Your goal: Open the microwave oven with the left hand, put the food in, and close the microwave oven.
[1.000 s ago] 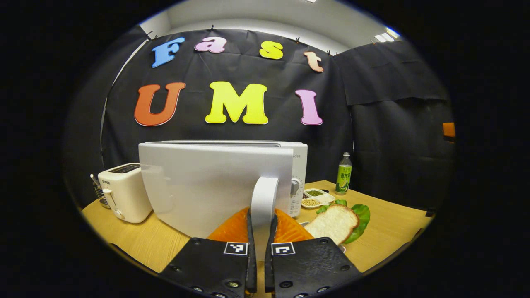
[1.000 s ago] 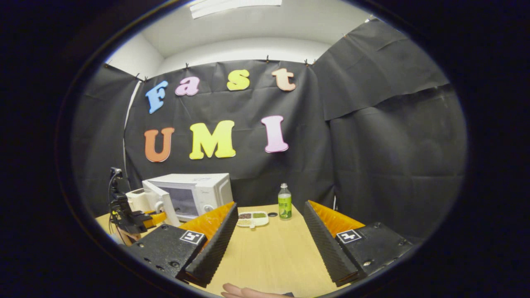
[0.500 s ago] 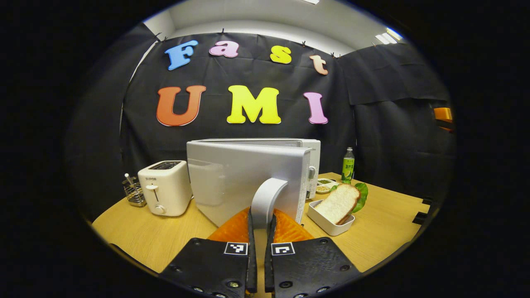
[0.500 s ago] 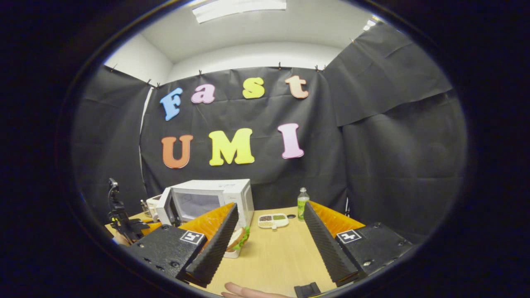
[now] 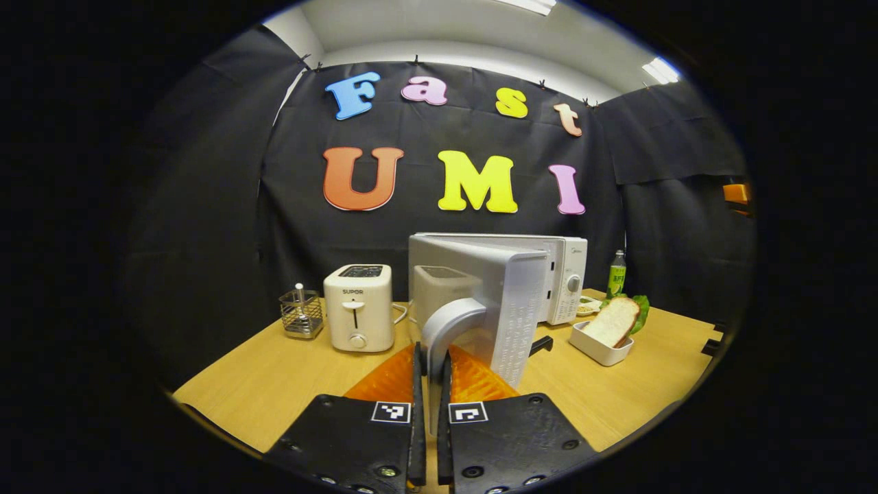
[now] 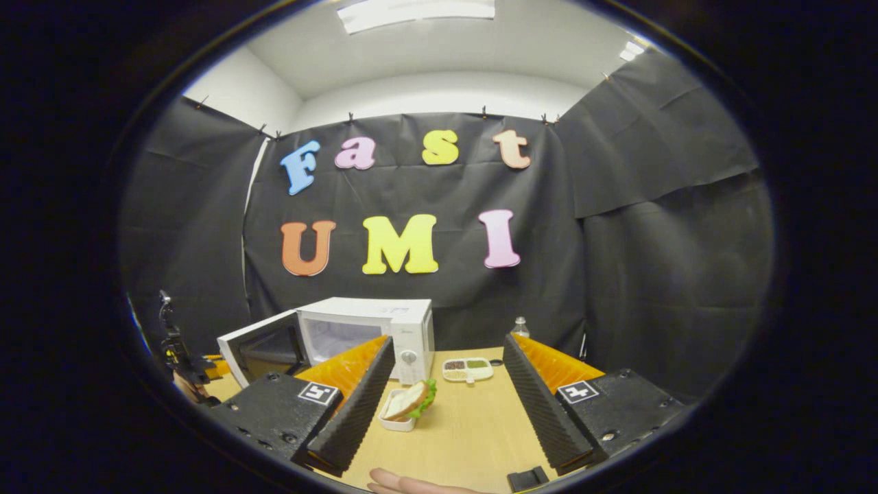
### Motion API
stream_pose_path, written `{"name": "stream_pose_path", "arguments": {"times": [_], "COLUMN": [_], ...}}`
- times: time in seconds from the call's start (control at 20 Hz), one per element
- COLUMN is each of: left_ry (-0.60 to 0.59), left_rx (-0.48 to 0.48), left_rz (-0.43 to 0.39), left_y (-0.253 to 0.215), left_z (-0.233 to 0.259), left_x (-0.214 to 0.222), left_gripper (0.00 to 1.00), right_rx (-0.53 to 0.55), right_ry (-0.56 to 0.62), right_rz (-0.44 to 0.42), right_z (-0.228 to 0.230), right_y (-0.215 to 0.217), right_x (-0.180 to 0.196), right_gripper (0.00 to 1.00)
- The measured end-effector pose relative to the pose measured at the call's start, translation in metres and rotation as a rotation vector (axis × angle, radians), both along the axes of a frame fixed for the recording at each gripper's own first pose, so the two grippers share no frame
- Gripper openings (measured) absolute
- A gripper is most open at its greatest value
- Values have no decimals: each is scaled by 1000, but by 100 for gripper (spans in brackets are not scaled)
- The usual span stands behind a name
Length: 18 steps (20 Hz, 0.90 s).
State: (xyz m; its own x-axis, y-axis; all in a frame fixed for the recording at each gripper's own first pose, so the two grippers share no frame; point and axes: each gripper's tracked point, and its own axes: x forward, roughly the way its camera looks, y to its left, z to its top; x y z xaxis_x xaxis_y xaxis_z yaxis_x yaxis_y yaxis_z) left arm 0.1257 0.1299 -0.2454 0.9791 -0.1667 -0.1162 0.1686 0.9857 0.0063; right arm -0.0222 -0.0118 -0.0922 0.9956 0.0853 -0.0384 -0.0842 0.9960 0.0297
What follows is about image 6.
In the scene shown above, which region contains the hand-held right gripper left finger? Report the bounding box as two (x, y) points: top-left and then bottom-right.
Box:
(206, 335), (397, 479)

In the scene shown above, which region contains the white divided seasoning dish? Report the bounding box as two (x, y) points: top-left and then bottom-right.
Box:
(442, 357), (495, 384)

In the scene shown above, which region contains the white rectangular plastic tray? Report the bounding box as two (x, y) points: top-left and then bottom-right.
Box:
(379, 389), (418, 433)

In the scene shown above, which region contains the long ceiling light panel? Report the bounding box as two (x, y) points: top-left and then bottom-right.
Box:
(336, 0), (496, 35)

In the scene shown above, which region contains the white microwave oven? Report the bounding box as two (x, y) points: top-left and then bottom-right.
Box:
(217, 296), (436, 389)

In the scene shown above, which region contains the sandwich with lettuce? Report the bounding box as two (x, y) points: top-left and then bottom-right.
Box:
(384, 379), (438, 421)

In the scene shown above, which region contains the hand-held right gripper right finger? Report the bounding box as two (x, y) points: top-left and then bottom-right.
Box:
(501, 332), (693, 477)

